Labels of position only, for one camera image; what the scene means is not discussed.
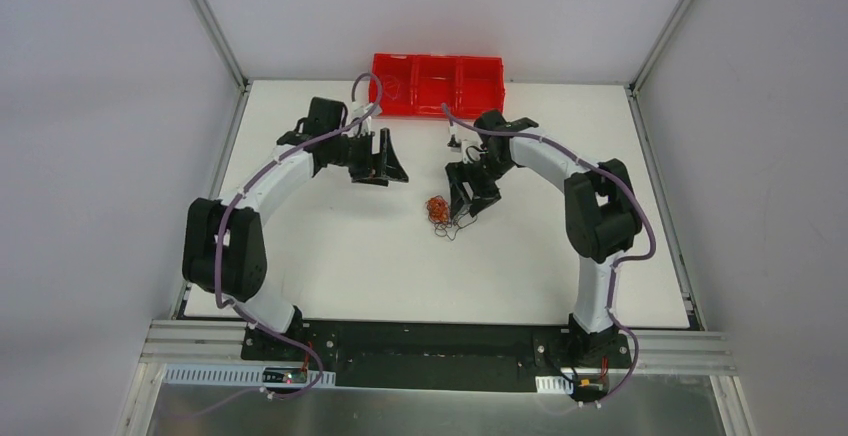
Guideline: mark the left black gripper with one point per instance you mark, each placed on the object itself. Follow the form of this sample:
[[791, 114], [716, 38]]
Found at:
[[371, 157]]

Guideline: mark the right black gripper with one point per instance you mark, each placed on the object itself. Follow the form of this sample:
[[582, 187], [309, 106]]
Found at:
[[473, 173]]

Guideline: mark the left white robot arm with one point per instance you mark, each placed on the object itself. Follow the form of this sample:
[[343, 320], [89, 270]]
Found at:
[[224, 249]]

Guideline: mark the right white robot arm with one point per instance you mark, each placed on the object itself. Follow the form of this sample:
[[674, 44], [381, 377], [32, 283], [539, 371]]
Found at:
[[602, 217]]

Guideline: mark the red three-compartment bin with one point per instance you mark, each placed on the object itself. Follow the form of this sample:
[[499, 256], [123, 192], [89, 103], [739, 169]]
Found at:
[[418, 85]]

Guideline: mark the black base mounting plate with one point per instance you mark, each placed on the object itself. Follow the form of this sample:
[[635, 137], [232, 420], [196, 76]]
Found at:
[[440, 357]]

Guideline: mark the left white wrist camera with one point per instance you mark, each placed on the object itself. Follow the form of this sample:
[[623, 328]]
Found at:
[[363, 116]]

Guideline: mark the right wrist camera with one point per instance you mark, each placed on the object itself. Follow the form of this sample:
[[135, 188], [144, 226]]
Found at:
[[455, 142]]

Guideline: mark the right slotted cable duct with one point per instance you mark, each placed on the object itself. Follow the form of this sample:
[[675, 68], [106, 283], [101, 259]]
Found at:
[[558, 385]]

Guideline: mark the slotted cable duct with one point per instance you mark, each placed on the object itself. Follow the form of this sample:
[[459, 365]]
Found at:
[[251, 375], [558, 385]]

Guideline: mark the left slotted cable duct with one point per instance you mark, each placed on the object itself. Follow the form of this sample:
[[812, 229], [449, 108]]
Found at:
[[251, 375]]

